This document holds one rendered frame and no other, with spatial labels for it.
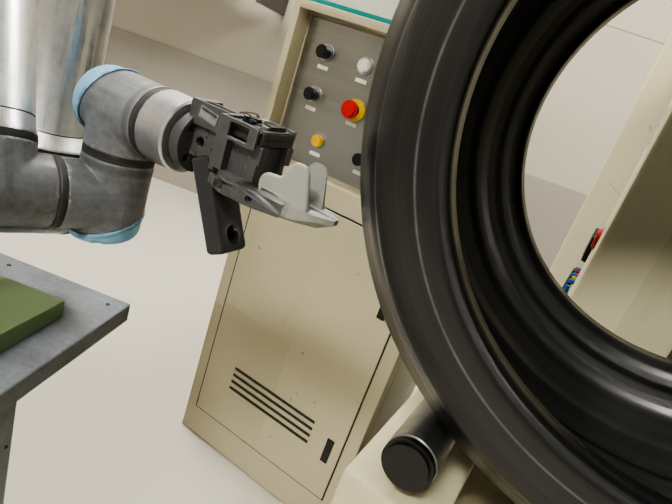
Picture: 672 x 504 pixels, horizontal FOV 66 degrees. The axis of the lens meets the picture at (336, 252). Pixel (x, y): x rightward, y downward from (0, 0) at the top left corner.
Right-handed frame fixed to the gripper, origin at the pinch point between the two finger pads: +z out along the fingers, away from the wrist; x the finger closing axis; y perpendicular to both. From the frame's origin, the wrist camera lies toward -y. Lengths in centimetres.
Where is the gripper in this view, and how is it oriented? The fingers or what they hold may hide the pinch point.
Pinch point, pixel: (323, 225)
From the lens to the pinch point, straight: 54.0
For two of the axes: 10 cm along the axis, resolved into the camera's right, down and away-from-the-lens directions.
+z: 8.2, 4.3, -3.8
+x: 4.8, -1.5, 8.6
